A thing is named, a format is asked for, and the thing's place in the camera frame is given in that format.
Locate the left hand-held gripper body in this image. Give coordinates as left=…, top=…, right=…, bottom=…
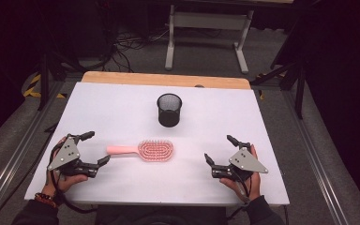
left=47, top=133, right=100, bottom=179

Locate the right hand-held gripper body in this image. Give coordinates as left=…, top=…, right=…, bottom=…
left=211, top=142, right=269, bottom=183

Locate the pink hairbrush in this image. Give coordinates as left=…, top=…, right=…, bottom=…
left=106, top=139, right=174, bottom=163

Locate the black mesh pen holder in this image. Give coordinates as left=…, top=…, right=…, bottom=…
left=156, top=93, right=183, bottom=128

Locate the person's right hand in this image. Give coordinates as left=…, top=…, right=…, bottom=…
left=219, top=143, right=263, bottom=203

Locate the person's left hand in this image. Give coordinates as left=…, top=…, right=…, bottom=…
left=41, top=136, right=89, bottom=199

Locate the white board table cover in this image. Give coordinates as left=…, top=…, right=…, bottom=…
left=23, top=82, right=291, bottom=207

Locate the black metal stand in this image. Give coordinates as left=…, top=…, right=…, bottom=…
left=37, top=52, right=87, bottom=113
left=250, top=55, right=308, bottom=120

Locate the yellow black hazard tape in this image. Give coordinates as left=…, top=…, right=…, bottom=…
left=22, top=72, right=68, bottom=99

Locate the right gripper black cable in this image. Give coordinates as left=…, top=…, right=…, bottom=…
left=225, top=172, right=253, bottom=220

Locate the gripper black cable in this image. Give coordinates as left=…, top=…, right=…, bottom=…
left=225, top=172, right=253, bottom=220
left=47, top=144, right=98, bottom=215

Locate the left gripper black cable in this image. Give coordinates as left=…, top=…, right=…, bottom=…
left=47, top=144, right=98, bottom=215

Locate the beaded bracelet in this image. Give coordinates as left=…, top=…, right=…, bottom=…
left=34, top=192, right=59, bottom=209

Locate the aluminium floor rail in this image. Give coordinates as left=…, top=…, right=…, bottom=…
left=0, top=80, right=66, bottom=221
left=281, top=89, right=351, bottom=225

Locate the bundle of floor cables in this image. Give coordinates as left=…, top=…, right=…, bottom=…
left=104, top=26, right=171, bottom=73

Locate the white metal table frame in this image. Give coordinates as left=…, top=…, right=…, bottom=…
left=164, top=4, right=255, bottom=75

